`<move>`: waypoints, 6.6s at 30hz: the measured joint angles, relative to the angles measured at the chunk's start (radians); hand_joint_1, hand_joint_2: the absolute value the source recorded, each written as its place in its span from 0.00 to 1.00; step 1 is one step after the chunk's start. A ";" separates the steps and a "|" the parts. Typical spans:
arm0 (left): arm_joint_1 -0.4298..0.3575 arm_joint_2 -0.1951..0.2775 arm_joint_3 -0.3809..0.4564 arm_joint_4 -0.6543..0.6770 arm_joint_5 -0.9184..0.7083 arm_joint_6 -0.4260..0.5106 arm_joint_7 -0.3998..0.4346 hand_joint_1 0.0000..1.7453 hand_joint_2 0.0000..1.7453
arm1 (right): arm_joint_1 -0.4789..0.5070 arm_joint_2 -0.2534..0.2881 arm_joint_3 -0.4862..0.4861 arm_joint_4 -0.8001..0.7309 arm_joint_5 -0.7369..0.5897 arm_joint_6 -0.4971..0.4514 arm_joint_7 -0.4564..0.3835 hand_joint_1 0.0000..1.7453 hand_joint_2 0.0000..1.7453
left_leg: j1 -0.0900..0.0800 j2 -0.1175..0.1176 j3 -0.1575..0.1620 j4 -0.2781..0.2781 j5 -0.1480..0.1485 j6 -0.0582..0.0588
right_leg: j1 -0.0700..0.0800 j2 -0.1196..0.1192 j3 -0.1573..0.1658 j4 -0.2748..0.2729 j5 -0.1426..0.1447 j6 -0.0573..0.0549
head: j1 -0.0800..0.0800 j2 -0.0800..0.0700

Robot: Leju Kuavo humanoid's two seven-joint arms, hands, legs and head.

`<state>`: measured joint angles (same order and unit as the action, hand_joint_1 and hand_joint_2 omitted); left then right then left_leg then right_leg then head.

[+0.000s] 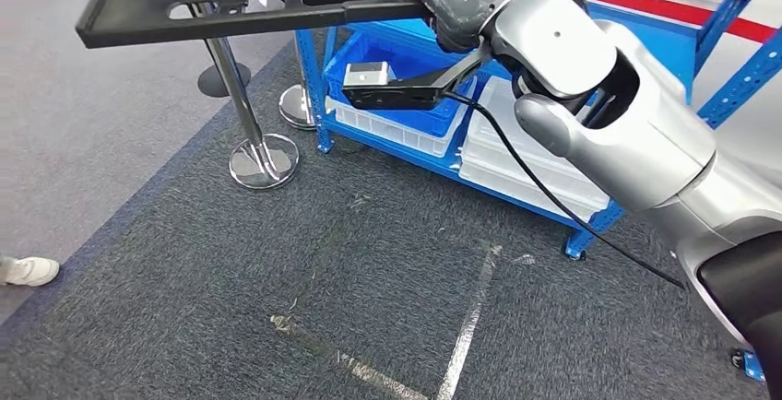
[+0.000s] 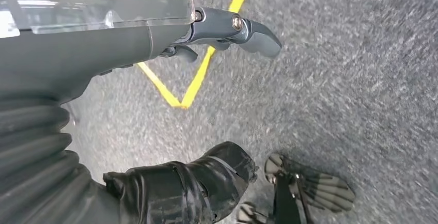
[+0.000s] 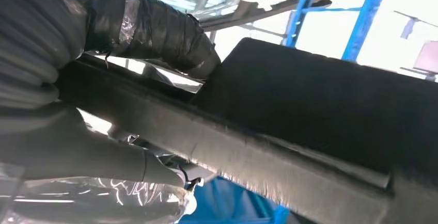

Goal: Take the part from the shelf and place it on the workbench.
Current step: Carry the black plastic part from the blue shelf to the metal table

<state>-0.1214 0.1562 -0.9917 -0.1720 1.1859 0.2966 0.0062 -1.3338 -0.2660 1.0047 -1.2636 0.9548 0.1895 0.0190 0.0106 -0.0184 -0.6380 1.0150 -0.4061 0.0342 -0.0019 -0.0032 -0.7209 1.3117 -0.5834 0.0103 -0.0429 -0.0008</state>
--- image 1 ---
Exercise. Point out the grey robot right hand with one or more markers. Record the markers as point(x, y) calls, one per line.
point(458, 0)

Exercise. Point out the black plastic panel part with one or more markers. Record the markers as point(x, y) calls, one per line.
point(122, 6)

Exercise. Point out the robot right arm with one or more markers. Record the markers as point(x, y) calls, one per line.
point(641, 141)

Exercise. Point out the blue metal shelf rack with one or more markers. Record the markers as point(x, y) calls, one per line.
point(311, 80)
point(754, 367)

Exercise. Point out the white plastic tray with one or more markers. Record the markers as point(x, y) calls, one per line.
point(519, 180)
point(519, 189)
point(489, 122)

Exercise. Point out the blue plastic bin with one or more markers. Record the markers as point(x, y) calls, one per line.
point(397, 122)

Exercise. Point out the black-headed belt stanchion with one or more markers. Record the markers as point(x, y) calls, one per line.
point(296, 110)

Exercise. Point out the chrome belt stanchion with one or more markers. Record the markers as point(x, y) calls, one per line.
point(263, 162)

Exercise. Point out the thin black disc-base stanchion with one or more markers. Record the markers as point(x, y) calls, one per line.
point(209, 81)

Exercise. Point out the silver floor tape strip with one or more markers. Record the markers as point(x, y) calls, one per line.
point(360, 368)
point(467, 324)

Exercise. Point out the person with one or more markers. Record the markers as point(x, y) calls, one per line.
point(30, 270)

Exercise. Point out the pale wrist camera, black bracket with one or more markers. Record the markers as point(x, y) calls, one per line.
point(397, 97)

